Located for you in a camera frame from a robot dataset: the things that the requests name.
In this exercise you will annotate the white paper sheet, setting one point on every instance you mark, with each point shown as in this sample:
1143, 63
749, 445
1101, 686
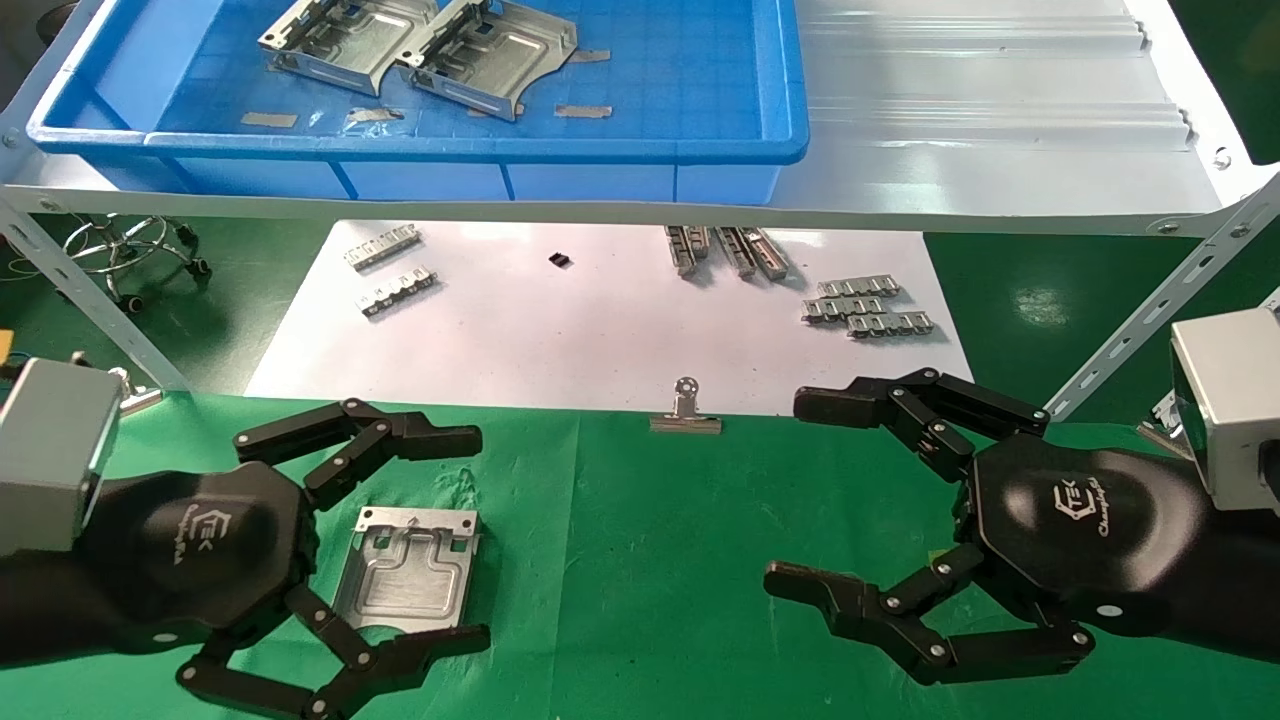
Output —
600, 340

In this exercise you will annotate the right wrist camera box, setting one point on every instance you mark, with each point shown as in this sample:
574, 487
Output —
1235, 400

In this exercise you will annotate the blue plastic bin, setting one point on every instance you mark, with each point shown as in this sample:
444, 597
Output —
680, 90

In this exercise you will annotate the stamped metal bracket plate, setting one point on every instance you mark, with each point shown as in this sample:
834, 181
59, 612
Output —
345, 45
500, 55
410, 580

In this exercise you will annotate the small black block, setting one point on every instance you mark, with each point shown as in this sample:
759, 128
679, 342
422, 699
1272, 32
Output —
560, 260

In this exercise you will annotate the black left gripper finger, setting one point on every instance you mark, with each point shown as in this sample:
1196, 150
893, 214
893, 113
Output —
370, 435
400, 655

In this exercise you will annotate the grey metal shelf rack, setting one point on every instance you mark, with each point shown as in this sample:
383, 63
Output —
1000, 150

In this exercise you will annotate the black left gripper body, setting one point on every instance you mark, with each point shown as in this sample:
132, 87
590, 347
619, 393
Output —
200, 550

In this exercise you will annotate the silver binder clip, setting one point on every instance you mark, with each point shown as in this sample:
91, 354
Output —
1160, 430
686, 418
140, 398

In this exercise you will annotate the small notched metal rail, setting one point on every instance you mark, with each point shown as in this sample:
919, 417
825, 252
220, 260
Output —
890, 325
858, 288
842, 310
382, 247
398, 291

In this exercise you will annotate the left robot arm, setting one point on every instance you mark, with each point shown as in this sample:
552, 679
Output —
45, 610

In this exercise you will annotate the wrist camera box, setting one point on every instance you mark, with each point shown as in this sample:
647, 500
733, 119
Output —
1235, 400
50, 450

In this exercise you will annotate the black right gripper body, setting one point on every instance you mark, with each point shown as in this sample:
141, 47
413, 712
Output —
1090, 520

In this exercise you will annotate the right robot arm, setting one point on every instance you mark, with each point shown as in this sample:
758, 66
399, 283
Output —
1240, 585

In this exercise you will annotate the chrome stool base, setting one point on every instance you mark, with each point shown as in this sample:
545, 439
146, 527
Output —
135, 245

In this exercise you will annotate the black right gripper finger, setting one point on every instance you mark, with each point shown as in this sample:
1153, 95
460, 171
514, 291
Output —
870, 400
1000, 655

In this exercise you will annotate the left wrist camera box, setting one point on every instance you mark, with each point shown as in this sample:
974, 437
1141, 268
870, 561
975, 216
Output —
50, 450

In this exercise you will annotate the green cloth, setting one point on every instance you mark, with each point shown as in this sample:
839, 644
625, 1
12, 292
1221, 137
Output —
640, 560

